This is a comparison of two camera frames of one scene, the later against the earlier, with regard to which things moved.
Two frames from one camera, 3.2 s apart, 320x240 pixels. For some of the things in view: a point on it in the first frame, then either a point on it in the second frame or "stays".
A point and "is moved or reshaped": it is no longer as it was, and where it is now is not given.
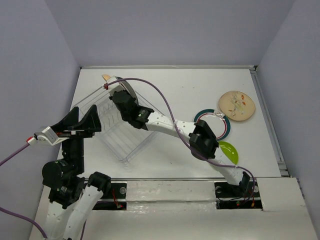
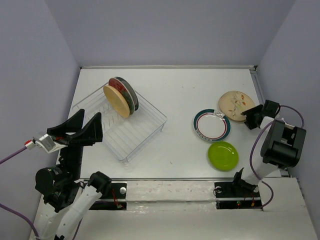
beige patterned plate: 236,105 stays
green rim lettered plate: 128,87 stays
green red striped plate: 218,123 stays
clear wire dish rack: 125,140 stays
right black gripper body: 120,97 to 256,116
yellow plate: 106,77 is moved or reshaped
